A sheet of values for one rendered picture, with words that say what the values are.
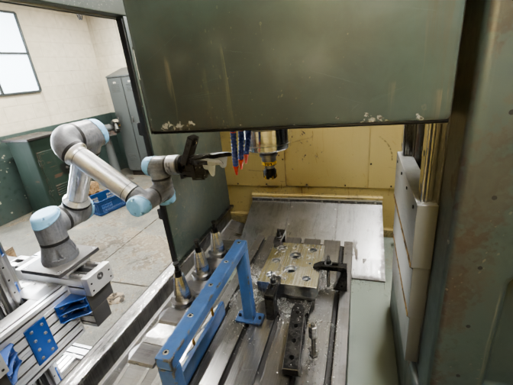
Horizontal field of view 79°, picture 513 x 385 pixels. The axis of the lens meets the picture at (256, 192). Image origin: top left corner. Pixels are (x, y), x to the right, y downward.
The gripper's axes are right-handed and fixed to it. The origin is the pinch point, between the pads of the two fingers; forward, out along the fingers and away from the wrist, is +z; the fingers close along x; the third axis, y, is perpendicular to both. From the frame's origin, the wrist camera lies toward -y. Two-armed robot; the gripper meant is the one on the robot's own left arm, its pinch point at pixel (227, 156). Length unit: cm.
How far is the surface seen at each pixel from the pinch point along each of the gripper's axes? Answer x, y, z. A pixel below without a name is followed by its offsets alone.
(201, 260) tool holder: 34.1, 20.0, 2.9
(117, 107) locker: -384, -1, -383
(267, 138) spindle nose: 7.7, -7.2, 18.1
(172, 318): 51, 25, 2
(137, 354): 61, 25, 1
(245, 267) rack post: 17.8, 33.5, 8.2
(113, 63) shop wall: -434, -79, -410
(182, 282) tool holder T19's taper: 44.7, 19.3, 3.2
